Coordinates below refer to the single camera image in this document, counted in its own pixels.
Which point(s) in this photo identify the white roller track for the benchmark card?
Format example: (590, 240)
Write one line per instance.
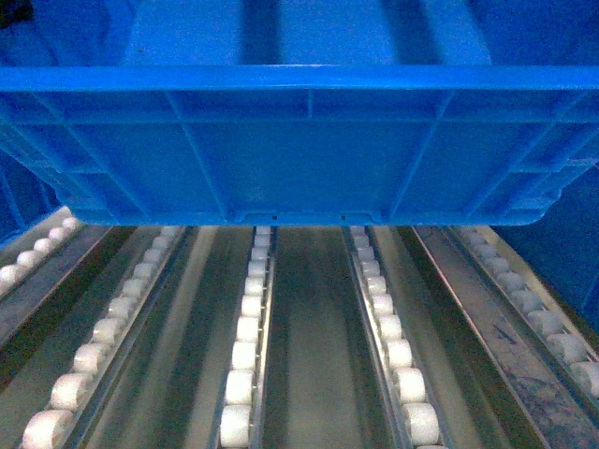
(72, 392)
(411, 417)
(533, 303)
(243, 407)
(27, 261)

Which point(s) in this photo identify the large blue crate on shelf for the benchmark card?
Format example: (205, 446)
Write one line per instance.
(562, 247)

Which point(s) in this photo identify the large blue plastic crate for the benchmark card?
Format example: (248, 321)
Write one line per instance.
(302, 112)

